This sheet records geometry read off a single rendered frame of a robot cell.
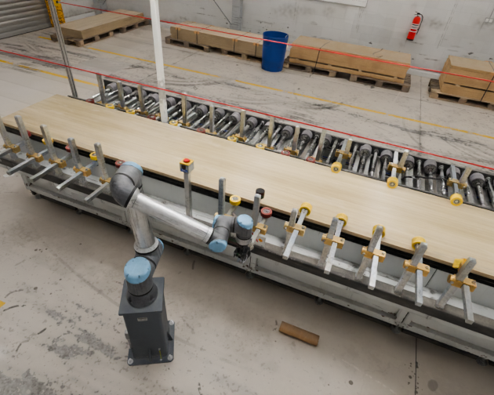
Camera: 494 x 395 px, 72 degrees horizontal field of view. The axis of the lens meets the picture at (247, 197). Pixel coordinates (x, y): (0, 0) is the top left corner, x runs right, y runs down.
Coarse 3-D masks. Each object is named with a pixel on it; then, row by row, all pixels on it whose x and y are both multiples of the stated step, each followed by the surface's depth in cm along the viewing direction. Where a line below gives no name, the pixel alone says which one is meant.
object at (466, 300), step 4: (464, 284) 192; (464, 288) 190; (468, 288) 190; (464, 292) 188; (468, 292) 188; (464, 296) 187; (468, 296) 186; (464, 300) 185; (468, 300) 184; (464, 304) 184; (468, 304) 182; (464, 308) 182; (468, 308) 180; (464, 312) 181; (468, 312) 178; (472, 312) 178; (464, 316) 180; (468, 316) 176; (472, 316) 177; (468, 320) 175; (472, 320) 175
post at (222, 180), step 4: (220, 180) 219; (224, 180) 220; (220, 184) 221; (224, 184) 222; (220, 188) 223; (224, 188) 224; (220, 192) 225; (224, 192) 227; (220, 196) 227; (224, 196) 229; (220, 200) 229; (224, 200) 232; (220, 204) 231; (224, 204) 234; (220, 208) 234; (224, 208) 237; (220, 212) 236
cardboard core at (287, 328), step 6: (282, 324) 262; (288, 324) 262; (282, 330) 261; (288, 330) 260; (294, 330) 259; (300, 330) 259; (294, 336) 259; (300, 336) 257; (306, 336) 256; (312, 336) 256; (318, 336) 257; (312, 342) 255
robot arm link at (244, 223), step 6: (240, 216) 188; (246, 216) 189; (240, 222) 185; (246, 222) 186; (252, 222) 188; (234, 228) 187; (240, 228) 186; (246, 228) 185; (240, 234) 189; (246, 234) 189
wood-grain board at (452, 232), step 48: (144, 144) 296; (192, 144) 301; (240, 144) 307; (240, 192) 253; (288, 192) 257; (336, 192) 261; (384, 192) 266; (384, 240) 224; (432, 240) 228; (480, 240) 231
